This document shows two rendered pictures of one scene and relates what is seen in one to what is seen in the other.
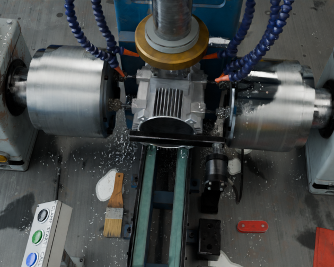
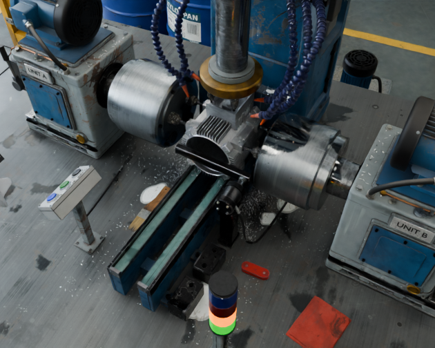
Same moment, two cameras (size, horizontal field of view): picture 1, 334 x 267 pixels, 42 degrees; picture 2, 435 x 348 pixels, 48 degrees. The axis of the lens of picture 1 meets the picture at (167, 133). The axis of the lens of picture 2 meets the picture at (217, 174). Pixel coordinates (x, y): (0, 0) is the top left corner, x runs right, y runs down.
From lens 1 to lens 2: 54 cm
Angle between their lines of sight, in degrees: 17
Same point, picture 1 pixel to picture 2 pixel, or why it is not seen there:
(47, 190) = (105, 179)
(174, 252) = (168, 252)
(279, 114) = (297, 163)
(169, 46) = (220, 75)
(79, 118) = (140, 117)
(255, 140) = (273, 184)
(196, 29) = (249, 70)
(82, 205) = (125, 199)
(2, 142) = (84, 123)
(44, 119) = (116, 111)
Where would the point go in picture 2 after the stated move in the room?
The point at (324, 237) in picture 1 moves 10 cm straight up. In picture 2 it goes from (317, 306) to (322, 288)
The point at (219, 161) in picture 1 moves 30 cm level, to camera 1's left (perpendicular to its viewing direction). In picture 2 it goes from (234, 188) to (141, 155)
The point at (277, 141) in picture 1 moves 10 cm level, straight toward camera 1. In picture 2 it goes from (291, 190) to (264, 208)
